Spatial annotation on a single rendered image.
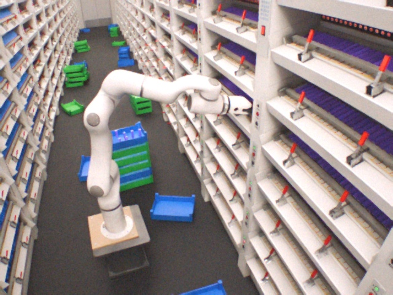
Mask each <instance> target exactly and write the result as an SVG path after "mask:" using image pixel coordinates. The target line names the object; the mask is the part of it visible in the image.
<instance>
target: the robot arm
mask: <svg viewBox="0 0 393 295"><path fill-rule="evenodd" d="M221 88H222V86H221V84H220V82H219V81H217V80H215V79H212V78H210V77H206V76H201V75H196V74H192V75H188V76H184V77H182V78H180V79H178V80H176V81H174V82H166V81H162V80H160V79H156V78H153V77H149V76H145V75H142V74H138V73H133V72H130V71H125V70H115V71H113V72H111V73H110V74H109V75H108V76H107V77H106V78H105V80H104V82H103V83H102V86H101V89H100V91H99V93H98V94H97V96H96V97H95V98H94V100H93V101H92V102H91V103H90V104H89V105H88V107H87V108H86V110H85V114H84V124H85V127H86V129H87V130H88V131H89V133H90V138H91V159H90V166H89V171H88V179H87V187H88V191H89V192H90V193H91V195H93V196H95V197H97V198H98V204H99V207H100V210H101V214H102V216H103V219H104V221H103V223H102V225H101V233H102V235H103V236H104V237H106V238H108V239H111V240H117V239H120V238H123V237H125V236H127V235H128V234H129V233H130V232H131V231H132V228H133V221H132V219H131V218H130V217H129V216H127V215H125V214H124V211H123V206H122V203H121V199H120V194H119V190H120V173H119V168H118V166H117V164H116V163H115V161H113V160H112V133H111V131H110V130H109V127H108V123H109V118H110V116H111V114H112V112H113V111H114V109H115V108H116V106H117V105H118V103H119V101H120V100H121V98H122V96H123V95H124V94H126V93H127V94H130V95H134V96H138V97H141V98H146V99H149V100H154V101H157V102H161V103H165V104H173V103H174V102H175V101H176V100H177V98H178V96H179V95H180V94H181V93H182V92H184V91H186V90H190V89H196V90H200V92H198V93H190V94H189V96H188V98H187V109H188V111H189V113H193V114H220V115H222V114H227V113H228V112H230V113H235V114H249V113H252V110H253V101H248V100H247V99H245V97H243V96H226V95H220V91H221ZM251 108H252V109H251Z"/></svg>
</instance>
